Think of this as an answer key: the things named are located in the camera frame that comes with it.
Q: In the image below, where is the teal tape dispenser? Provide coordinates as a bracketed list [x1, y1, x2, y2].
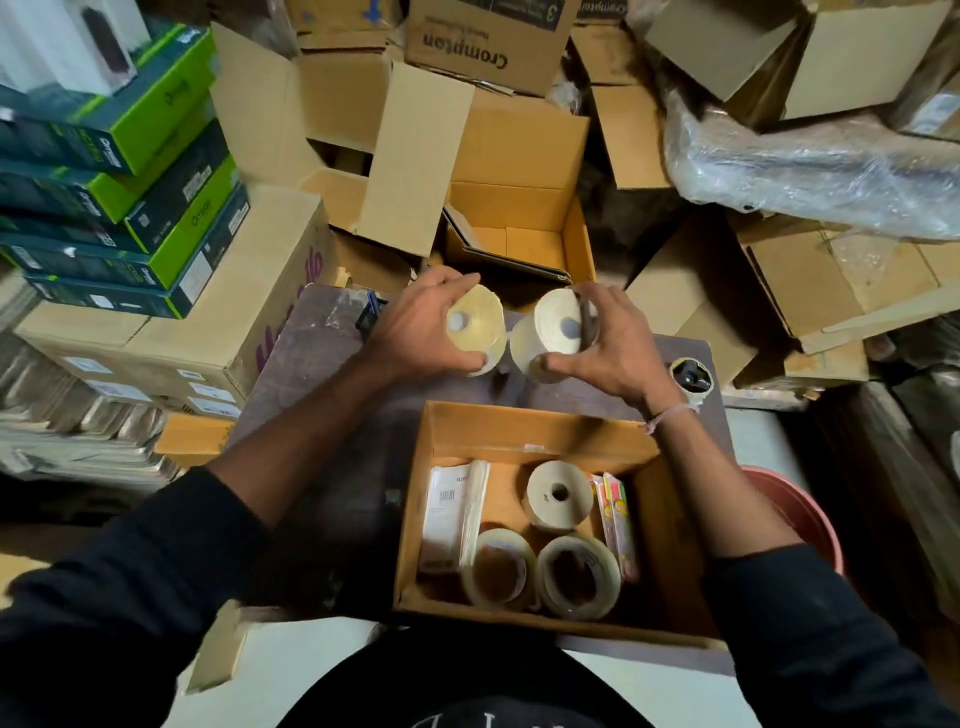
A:
[669, 356, 715, 406]

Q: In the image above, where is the folded flat brown carton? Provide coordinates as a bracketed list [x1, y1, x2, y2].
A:
[626, 217, 759, 388]

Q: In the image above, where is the person's left forearm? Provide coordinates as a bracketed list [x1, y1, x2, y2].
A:
[0, 356, 391, 728]

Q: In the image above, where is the person's left hand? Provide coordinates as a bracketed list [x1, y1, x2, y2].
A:
[358, 263, 489, 388]

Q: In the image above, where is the red plastic bucket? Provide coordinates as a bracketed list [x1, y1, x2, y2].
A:
[738, 464, 845, 575]

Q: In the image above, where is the person's right hand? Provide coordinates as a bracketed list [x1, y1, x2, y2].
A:
[543, 281, 684, 418]

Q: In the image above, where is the clear plastic wrapped bundle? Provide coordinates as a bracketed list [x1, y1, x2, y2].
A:
[663, 86, 960, 241]

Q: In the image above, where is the small brown carton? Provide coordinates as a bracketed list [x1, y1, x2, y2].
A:
[731, 341, 871, 391]

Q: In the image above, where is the printed brown carton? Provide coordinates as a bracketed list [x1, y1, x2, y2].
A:
[404, 0, 583, 99]

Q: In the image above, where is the white label roll brown core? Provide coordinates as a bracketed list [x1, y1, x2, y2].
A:
[522, 459, 594, 534]

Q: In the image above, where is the flat brown cardboard piece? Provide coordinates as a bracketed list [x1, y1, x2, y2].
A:
[592, 82, 673, 190]

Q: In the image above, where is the white product box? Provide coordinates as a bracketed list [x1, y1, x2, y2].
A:
[0, 0, 151, 99]

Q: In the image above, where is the white label sheet bundle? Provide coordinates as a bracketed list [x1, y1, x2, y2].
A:
[418, 459, 491, 575]

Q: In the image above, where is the clear tape roll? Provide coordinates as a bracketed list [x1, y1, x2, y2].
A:
[461, 528, 539, 610]
[536, 533, 622, 622]

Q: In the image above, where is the black mesh pen holder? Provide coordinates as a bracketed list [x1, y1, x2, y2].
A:
[353, 290, 388, 339]

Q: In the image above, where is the black printed shirt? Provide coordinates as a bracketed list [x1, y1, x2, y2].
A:
[277, 622, 635, 728]

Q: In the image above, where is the green teal product box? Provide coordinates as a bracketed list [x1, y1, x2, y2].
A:
[0, 93, 219, 226]
[0, 119, 230, 256]
[0, 157, 241, 290]
[0, 183, 250, 320]
[0, 18, 219, 178]

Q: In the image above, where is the person's right forearm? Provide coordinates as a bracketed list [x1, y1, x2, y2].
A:
[648, 401, 960, 728]

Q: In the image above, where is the open orange carton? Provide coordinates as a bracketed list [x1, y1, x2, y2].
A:
[442, 89, 598, 309]

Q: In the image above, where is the pale wrist thread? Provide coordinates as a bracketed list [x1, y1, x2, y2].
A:
[643, 403, 700, 436]

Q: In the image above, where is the stack of flattened cardboard sheets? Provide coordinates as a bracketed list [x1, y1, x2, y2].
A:
[0, 262, 181, 493]

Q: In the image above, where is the tilted brown carton plastic patch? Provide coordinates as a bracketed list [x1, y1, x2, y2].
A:
[727, 213, 960, 355]

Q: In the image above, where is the open pale carton blue mark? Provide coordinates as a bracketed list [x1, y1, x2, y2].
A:
[644, 0, 954, 121]

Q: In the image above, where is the brown supply box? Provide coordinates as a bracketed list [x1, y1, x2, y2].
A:
[393, 399, 725, 650]

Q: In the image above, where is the large carton purple print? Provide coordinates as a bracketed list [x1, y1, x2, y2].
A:
[14, 183, 339, 410]

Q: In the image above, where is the yellowish label roll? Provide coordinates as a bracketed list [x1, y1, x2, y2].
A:
[446, 284, 508, 376]

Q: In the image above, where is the plastic wrapped dark sheet stack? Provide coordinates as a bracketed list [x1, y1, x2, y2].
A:
[817, 382, 960, 624]

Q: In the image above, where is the small orange carton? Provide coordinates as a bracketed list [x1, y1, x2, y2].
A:
[153, 412, 238, 470]

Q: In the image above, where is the closed carton blue mark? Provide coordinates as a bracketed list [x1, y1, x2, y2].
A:
[284, 0, 406, 50]

